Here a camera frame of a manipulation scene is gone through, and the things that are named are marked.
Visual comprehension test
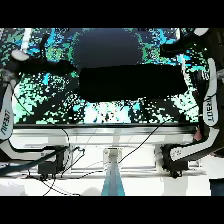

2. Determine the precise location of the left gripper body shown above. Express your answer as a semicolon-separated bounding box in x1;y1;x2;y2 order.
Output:
53;61;79;77

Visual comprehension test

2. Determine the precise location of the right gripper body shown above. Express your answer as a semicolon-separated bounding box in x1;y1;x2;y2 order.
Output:
159;40;184;59

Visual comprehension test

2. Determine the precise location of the black garment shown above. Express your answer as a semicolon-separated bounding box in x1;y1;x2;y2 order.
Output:
78;63;188;103

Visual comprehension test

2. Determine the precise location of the heap of clothes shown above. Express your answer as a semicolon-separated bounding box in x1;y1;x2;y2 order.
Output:
194;127;204;142

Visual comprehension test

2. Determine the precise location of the black cable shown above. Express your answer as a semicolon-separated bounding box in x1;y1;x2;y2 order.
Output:
117;120;168;166
59;145;86;177
41;173;82;197

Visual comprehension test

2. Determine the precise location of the silver frame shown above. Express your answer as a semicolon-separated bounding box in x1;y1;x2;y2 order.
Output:
0;123;224;197

